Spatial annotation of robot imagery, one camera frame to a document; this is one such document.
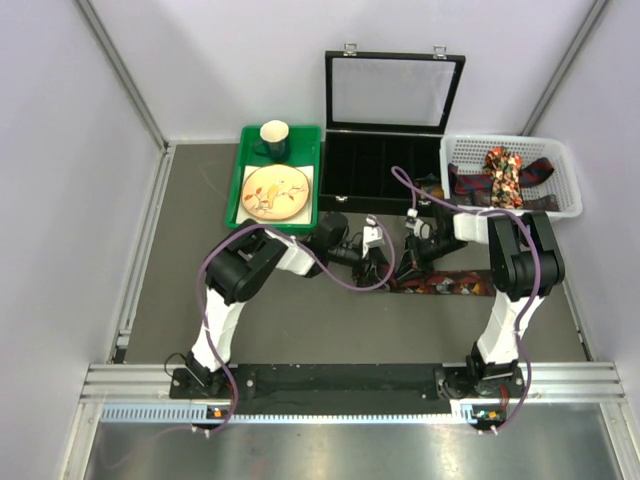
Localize brown tie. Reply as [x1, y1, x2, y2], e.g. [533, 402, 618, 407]
[413, 173, 445, 205]

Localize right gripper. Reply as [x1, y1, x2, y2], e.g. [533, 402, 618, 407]
[393, 233, 468, 284]

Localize floral colourful tie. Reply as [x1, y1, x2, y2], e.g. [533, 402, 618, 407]
[483, 147, 524, 209]

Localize dark maroon tie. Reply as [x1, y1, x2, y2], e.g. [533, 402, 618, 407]
[462, 192, 561, 214]

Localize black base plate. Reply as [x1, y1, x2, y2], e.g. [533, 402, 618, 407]
[170, 360, 525, 403]

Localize black glass-lid display box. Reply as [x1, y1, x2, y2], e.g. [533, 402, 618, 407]
[319, 47, 466, 215]

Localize slotted cable duct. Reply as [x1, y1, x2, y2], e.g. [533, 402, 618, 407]
[99, 398, 504, 426]

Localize red navy striped tie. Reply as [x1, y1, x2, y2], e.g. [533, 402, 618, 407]
[447, 157, 555, 195]

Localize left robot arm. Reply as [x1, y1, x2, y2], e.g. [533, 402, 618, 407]
[185, 212, 392, 397]

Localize dark green mug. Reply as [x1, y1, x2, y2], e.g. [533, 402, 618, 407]
[252, 120, 290, 163]

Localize bird pattern plate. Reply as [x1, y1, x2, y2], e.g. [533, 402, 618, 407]
[240, 164, 311, 222]

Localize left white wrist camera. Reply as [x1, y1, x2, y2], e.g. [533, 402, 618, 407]
[362, 215, 385, 258]

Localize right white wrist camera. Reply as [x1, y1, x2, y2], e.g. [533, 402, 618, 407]
[405, 208, 431, 240]

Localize white plastic basket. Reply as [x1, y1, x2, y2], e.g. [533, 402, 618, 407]
[440, 134, 583, 222]

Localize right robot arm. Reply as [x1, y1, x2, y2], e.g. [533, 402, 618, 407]
[391, 207, 565, 399]

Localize dark red patterned tie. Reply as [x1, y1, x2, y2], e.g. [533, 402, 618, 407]
[386, 262, 496, 297]

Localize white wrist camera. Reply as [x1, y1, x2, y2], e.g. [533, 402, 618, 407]
[362, 215, 385, 258]
[405, 208, 431, 240]

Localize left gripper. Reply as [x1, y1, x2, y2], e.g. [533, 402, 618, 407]
[326, 240, 389, 290]

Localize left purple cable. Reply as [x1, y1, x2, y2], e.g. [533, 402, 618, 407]
[197, 219, 397, 439]

